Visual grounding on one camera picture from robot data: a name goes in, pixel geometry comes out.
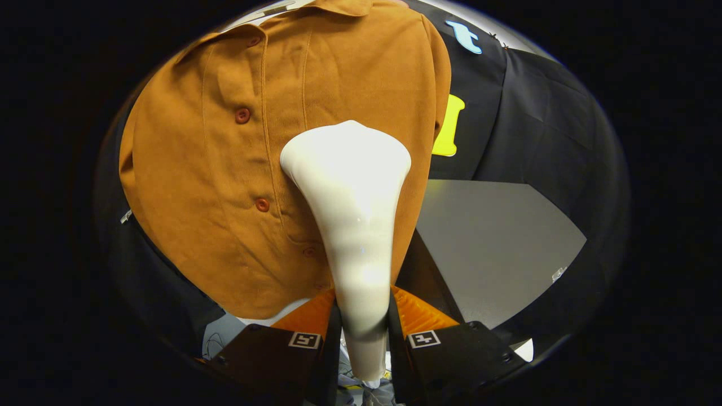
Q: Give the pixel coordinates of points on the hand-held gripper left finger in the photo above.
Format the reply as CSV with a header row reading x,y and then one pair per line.
x,y
331,366

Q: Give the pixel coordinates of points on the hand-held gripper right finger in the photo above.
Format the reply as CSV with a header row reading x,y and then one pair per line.
x,y
397,366

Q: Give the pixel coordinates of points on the white garment steamer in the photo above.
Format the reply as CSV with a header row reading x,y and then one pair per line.
x,y
350,197

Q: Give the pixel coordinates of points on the brown button shirt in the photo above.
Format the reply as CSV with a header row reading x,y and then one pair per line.
x,y
214,197

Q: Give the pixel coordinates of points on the white mannequin torso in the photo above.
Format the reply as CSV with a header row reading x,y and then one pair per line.
x,y
282,313

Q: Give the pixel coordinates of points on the grey side table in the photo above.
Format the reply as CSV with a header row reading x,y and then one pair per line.
x,y
496,248

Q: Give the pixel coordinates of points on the white clip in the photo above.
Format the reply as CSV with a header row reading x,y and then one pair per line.
x,y
125,216
558,274

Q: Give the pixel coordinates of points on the black backdrop cloth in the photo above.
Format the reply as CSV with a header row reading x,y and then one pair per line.
x,y
536,113

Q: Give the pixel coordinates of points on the row of black clips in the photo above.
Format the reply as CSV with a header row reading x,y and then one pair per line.
x,y
495,37

